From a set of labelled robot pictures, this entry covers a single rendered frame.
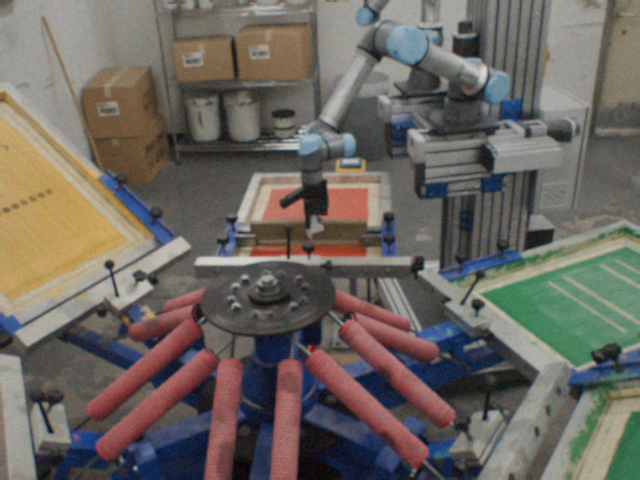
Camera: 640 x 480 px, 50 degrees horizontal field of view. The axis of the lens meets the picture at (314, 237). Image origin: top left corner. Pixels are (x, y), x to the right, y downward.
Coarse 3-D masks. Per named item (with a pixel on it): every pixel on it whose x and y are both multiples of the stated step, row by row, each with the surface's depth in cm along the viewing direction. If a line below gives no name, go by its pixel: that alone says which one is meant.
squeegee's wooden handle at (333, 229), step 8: (256, 224) 234; (264, 224) 234; (272, 224) 234; (280, 224) 233; (296, 224) 233; (304, 224) 233; (320, 224) 232; (328, 224) 232; (336, 224) 232; (344, 224) 231; (352, 224) 231; (360, 224) 231; (256, 232) 236; (264, 232) 235; (272, 232) 235; (280, 232) 235; (296, 232) 234; (304, 232) 234; (320, 232) 234; (328, 232) 233; (336, 232) 233; (344, 232) 233; (352, 232) 233; (360, 232) 232; (256, 240) 237; (360, 240) 234
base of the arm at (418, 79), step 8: (416, 72) 298; (424, 72) 296; (408, 80) 302; (416, 80) 299; (424, 80) 297; (432, 80) 297; (440, 80) 301; (416, 88) 299; (424, 88) 298; (432, 88) 298
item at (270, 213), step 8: (272, 192) 283; (280, 192) 283; (288, 192) 282; (272, 200) 276; (272, 208) 269; (264, 216) 263; (272, 216) 263; (256, 248) 241; (264, 248) 241; (272, 248) 240; (280, 248) 240; (296, 248) 239; (256, 256) 236; (264, 256) 235; (272, 256) 235
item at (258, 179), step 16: (256, 176) 290; (272, 176) 290; (288, 176) 289; (336, 176) 287; (352, 176) 286; (368, 176) 286; (384, 176) 284; (256, 192) 278; (384, 192) 270; (384, 208) 257
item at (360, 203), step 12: (336, 192) 280; (348, 192) 280; (360, 192) 279; (360, 204) 269; (360, 216) 259; (312, 252) 236; (324, 252) 236; (336, 252) 236; (348, 252) 235; (360, 252) 235
